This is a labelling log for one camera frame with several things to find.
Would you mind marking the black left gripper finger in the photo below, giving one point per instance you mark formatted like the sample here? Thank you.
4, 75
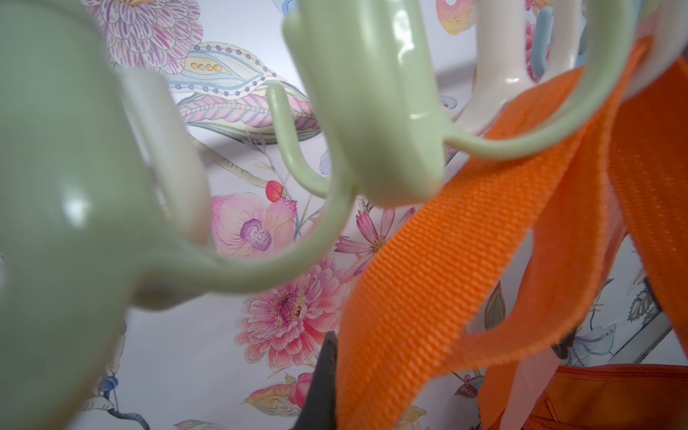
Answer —
319, 412

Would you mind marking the green hook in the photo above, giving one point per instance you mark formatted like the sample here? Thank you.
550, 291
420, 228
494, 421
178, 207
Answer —
84, 226
367, 70
565, 38

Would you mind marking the green hook middle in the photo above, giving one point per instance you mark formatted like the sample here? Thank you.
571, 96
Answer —
367, 70

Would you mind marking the white hook middle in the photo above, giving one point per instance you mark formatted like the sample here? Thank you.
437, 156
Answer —
501, 73

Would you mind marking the blue hook middle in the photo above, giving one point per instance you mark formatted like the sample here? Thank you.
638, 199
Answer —
541, 43

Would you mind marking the green hook right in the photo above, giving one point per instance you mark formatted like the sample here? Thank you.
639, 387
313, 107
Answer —
565, 38

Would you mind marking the white hook right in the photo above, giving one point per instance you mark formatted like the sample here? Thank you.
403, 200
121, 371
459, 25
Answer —
667, 23

